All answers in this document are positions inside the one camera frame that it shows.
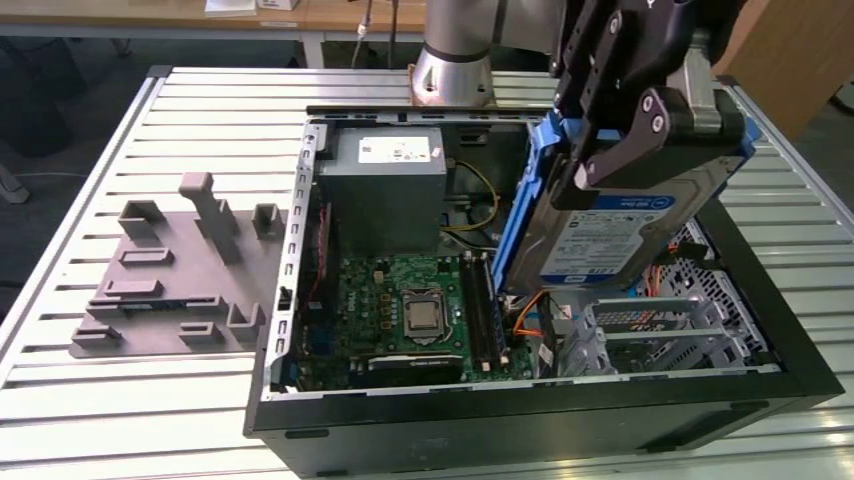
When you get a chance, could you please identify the green motherboard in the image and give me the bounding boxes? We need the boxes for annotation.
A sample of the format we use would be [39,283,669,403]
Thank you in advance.
[292,252,535,391]

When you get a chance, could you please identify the grey power supply unit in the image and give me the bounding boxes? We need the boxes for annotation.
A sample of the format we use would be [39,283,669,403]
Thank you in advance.
[314,125,448,259]

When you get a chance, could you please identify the power wire with black plug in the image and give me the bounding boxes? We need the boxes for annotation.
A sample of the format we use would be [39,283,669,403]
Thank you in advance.
[643,239,717,301]

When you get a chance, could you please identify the grey parts rack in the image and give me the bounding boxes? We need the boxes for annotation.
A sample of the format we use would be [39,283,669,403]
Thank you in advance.
[68,172,292,362]

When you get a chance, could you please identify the black PC case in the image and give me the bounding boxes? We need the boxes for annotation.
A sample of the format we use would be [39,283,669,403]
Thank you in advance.
[240,103,846,476]

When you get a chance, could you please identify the wooden desk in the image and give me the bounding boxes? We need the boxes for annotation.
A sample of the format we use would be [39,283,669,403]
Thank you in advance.
[0,0,710,76]

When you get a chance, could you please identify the black RAM stick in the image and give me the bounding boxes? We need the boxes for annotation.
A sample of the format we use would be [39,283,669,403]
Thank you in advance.
[464,253,495,371]
[481,252,513,369]

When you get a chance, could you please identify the silver CPU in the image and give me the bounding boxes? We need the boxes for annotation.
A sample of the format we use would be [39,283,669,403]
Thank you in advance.
[403,298,446,334]

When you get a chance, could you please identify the yellow wires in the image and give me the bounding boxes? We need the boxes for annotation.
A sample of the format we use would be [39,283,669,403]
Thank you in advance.
[439,159,502,234]

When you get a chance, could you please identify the orange flat wire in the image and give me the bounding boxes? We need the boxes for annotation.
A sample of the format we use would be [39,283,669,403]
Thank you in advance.
[511,292,555,339]

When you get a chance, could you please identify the black graphics card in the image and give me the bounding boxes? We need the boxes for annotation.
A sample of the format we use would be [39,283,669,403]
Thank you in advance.
[347,353,466,389]

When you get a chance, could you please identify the grey stand foot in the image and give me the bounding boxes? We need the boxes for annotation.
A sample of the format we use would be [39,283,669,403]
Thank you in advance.
[0,164,29,204]

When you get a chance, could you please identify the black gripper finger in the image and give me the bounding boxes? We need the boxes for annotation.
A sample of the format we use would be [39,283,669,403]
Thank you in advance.
[550,0,677,211]

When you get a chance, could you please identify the silver disk bay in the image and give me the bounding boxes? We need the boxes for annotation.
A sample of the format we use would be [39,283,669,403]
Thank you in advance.
[577,294,769,376]

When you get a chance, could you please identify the brown wooden cabinet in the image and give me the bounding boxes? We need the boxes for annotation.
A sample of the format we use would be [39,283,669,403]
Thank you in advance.
[713,0,854,141]

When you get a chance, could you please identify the hard disk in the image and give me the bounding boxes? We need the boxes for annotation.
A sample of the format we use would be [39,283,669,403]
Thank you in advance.
[490,110,763,294]

